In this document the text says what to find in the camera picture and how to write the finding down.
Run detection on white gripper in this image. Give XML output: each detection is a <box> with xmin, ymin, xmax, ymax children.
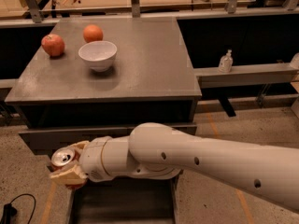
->
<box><xmin>50</xmin><ymin>136</ymin><xmax>113</xmax><ymax>186</ymax></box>

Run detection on red coke can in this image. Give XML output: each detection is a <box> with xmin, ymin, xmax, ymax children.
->
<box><xmin>51</xmin><ymin>148</ymin><xmax>80</xmax><ymax>189</ymax></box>

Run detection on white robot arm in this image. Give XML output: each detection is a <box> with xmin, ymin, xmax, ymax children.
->
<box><xmin>50</xmin><ymin>123</ymin><xmax>299</xmax><ymax>212</ymax></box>

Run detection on grey open bottom drawer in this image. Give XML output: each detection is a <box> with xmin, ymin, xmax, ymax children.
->
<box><xmin>67</xmin><ymin>178</ymin><xmax>177</xmax><ymax>224</ymax></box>

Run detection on grey drawer cabinet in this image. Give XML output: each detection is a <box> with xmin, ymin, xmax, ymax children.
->
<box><xmin>4</xmin><ymin>17</ymin><xmax>203</xmax><ymax>224</ymax></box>

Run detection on white ceramic bowl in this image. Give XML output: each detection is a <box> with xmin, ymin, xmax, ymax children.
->
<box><xmin>78</xmin><ymin>41</ymin><xmax>118</xmax><ymax>72</ymax></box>

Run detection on red apple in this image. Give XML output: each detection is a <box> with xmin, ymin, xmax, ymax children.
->
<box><xmin>41</xmin><ymin>34</ymin><xmax>64</xmax><ymax>57</ymax></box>

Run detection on orange fruit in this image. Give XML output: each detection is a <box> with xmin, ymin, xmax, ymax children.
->
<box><xmin>83</xmin><ymin>24</ymin><xmax>104</xmax><ymax>43</ymax></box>

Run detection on clear sanitizer pump bottle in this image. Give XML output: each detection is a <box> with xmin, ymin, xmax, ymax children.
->
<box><xmin>219</xmin><ymin>49</ymin><xmax>233</xmax><ymax>73</ymax></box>

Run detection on grey metal railing beam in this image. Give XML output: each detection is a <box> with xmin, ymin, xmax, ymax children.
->
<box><xmin>194</xmin><ymin>63</ymin><xmax>298</xmax><ymax>89</ymax></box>

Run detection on black floor cable plug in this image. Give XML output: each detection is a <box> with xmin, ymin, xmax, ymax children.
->
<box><xmin>0</xmin><ymin>193</ymin><xmax>36</xmax><ymax>224</ymax></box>

